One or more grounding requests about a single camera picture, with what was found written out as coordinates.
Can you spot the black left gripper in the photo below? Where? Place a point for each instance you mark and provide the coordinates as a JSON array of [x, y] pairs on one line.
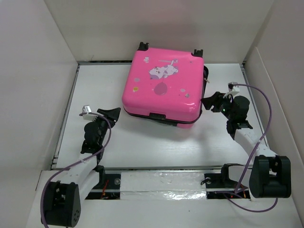
[[112, 114]]

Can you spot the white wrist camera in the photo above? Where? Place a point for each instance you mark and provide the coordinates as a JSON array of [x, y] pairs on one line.
[[87, 113], [233, 89]]

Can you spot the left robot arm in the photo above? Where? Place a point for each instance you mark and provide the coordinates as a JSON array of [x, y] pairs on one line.
[[65, 191]]

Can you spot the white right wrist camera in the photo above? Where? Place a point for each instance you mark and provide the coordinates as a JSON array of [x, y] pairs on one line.
[[233, 89]]

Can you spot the white foam block rail cover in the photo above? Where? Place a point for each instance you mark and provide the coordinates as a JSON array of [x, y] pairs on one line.
[[162, 185]]

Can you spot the pink hard-shell suitcase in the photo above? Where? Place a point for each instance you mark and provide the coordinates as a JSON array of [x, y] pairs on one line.
[[166, 86]]

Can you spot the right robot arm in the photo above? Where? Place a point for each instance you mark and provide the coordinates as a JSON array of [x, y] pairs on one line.
[[270, 175]]

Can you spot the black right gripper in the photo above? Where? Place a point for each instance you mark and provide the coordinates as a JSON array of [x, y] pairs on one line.
[[214, 100]]

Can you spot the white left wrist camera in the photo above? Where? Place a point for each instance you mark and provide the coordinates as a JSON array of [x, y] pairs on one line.
[[87, 113]]

